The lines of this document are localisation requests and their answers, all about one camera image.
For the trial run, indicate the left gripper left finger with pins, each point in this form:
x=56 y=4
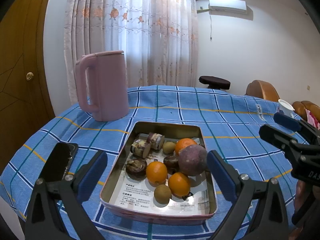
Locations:
x=43 y=218

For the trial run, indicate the brown wooden chair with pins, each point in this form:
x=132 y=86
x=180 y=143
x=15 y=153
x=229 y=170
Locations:
x=262 y=89

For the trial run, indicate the purple round fruit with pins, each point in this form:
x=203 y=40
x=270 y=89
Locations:
x=192 y=160

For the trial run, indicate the right hand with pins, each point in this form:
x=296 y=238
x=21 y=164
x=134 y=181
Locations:
x=301 y=195

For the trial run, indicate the white paper sheet in tin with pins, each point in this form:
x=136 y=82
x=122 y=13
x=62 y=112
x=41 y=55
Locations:
x=146 y=180

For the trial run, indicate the blue plaid tablecloth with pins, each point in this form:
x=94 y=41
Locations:
x=229 y=124

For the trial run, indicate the small orange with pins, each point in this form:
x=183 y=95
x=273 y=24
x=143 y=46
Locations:
x=179 y=184
x=156 y=172

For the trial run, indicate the white blue floral mug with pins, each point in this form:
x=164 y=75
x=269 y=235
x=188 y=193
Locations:
x=285 y=108

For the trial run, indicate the dark round stool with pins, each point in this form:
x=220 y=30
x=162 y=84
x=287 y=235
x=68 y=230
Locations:
x=215 y=82

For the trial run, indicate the dark chestnut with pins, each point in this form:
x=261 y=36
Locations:
x=171 y=162
x=136 y=169

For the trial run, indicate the small orange front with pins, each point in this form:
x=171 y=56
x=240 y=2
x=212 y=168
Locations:
x=179 y=184

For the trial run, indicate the pink floral curtain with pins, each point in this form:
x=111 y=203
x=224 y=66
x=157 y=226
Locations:
x=159 y=39

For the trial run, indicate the pink metal tin box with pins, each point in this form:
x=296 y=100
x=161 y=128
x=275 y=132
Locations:
x=178 y=131

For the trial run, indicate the white air conditioner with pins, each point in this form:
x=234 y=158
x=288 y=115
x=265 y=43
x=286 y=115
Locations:
x=235 y=6

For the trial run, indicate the pink floral cushion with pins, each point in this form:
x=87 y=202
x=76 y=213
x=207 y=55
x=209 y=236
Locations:
x=311 y=119

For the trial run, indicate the large orange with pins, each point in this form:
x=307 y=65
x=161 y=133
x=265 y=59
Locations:
x=182 y=144

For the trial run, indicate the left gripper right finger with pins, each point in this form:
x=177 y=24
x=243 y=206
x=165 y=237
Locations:
x=269 y=220

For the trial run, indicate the pink electric kettle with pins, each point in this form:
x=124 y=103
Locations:
x=101 y=85

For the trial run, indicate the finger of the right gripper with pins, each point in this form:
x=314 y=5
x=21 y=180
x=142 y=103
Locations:
x=287 y=121
x=293 y=150

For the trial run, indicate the black smartphone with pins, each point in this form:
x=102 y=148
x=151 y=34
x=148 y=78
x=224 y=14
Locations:
x=59 y=162

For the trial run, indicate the brass door knob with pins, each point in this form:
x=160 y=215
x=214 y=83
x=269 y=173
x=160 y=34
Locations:
x=29 y=76

